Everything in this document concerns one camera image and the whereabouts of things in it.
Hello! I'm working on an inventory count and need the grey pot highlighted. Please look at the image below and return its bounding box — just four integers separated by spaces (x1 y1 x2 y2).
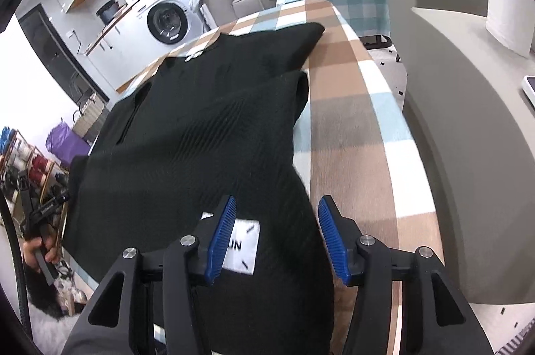
96 0 122 24

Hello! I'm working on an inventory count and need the white counter cabinet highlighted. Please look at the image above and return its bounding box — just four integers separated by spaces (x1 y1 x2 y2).
84 0 155 88

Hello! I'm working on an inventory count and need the woven basket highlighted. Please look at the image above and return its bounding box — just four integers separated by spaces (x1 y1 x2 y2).
72 93 110 142

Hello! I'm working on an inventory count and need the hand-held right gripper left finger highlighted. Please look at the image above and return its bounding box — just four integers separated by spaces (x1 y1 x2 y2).
63 195 239 355

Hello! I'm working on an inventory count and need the wooden shoe rack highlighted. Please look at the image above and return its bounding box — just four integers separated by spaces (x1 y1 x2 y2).
0 125 70 230

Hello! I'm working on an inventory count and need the plaid covered table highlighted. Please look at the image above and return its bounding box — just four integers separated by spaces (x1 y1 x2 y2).
117 0 446 355

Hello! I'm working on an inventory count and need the black knit sweater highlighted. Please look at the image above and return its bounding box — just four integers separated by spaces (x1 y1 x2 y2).
62 22 335 355

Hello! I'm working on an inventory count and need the white paper sheet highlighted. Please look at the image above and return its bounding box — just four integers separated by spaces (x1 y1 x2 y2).
486 0 535 59

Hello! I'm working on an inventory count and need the white washing machine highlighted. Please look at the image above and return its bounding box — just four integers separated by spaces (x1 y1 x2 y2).
131 0 210 46

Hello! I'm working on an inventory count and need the black door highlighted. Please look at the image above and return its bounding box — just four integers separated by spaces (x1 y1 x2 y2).
19 4 109 105

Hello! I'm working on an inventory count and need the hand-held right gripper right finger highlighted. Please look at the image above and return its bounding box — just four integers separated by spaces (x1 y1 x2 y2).
318 195 494 355

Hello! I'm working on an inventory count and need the person's left hand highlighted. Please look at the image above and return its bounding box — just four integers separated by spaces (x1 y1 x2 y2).
23 237 60 268

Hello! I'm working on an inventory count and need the small blue plaid table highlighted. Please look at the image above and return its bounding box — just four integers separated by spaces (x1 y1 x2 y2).
276 0 391 40

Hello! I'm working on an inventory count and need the purple bag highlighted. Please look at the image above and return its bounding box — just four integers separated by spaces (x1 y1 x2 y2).
45 120 90 169

